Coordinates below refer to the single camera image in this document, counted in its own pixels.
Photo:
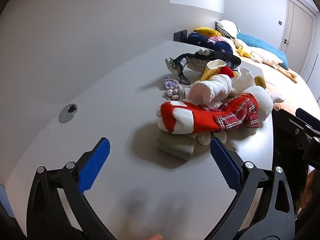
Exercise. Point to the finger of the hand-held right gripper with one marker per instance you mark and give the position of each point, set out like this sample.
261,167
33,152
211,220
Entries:
306,116

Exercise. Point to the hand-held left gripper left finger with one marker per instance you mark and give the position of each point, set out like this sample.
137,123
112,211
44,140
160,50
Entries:
96,163

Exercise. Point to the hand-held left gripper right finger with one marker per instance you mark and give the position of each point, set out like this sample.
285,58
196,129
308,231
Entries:
225,165

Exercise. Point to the white fluffy plush toy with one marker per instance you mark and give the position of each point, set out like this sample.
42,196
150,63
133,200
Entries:
212,90

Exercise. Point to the person's left hand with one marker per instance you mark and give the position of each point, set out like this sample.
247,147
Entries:
155,237

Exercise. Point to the white rabbit plush plaid clothes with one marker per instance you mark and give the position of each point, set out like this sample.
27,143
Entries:
262,102

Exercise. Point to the grey cup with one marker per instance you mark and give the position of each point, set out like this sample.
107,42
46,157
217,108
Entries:
175,147

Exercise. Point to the red and white plush toy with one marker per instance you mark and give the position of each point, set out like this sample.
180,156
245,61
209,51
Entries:
190,120

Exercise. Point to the olive plush toy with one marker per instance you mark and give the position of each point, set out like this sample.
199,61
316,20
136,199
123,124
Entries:
260,82

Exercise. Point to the white goose plush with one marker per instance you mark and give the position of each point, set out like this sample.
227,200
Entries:
267,57

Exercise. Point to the grey door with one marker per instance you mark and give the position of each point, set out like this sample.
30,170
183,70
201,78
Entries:
300,35

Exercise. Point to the plaid fabric knot ball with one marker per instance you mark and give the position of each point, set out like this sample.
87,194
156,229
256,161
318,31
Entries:
175,93

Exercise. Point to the yellow duck plush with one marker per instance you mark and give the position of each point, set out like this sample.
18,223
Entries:
243,51

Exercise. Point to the red egg-shaped plush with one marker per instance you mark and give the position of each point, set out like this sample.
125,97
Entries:
227,71

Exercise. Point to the small purple toy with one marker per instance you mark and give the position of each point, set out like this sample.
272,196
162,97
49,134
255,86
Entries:
170,83

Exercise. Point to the dark grey fish plush toy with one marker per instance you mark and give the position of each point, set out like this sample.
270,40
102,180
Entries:
200,62

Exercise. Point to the checkered white pillow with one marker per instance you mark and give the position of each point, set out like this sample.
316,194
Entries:
227,28

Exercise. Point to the pink pillow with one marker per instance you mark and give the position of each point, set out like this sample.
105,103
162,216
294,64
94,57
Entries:
217,39

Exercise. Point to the navy printed pillow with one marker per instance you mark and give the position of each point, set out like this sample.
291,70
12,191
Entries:
210,45

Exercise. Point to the yellow plush pillow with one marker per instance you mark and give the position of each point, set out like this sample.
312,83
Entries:
206,31

